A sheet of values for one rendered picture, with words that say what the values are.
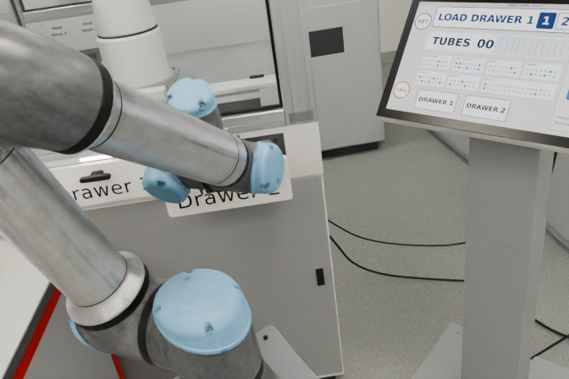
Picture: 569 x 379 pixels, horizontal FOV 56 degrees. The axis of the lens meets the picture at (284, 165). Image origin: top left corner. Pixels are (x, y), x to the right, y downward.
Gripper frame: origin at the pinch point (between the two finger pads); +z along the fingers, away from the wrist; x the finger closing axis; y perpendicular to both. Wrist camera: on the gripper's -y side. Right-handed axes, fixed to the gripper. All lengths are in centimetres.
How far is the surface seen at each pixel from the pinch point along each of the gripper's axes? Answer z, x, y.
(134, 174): 11.6, -23.2, -11.2
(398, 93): -0.5, 42.1, -15.3
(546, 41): -17, 69, -11
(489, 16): -14, 62, -23
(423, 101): -2.8, 46.5, -10.5
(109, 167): 9.4, -28.5, -12.8
